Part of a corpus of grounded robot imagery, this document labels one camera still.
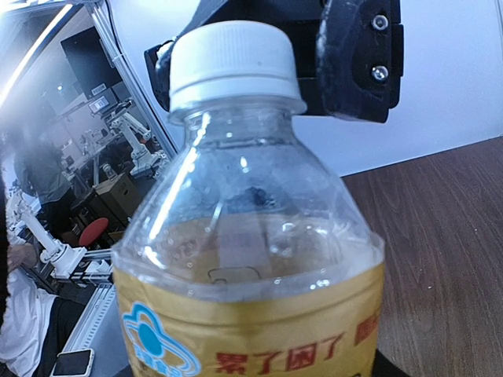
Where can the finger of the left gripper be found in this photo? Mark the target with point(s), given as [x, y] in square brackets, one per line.
[358, 61]
[158, 63]

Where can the white bottle cap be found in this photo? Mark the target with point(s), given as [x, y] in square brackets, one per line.
[233, 59]

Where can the white small robot base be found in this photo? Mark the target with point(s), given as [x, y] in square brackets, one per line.
[63, 257]

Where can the cardboard box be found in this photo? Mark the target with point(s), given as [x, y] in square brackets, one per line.
[117, 199]

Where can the red round stool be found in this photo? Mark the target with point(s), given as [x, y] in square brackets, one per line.
[93, 232]

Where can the person in white shirt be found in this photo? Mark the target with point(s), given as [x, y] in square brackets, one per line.
[35, 325]

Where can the white smartphone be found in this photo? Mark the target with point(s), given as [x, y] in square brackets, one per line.
[77, 363]

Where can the left aluminium corner post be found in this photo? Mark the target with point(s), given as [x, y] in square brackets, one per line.
[100, 12]

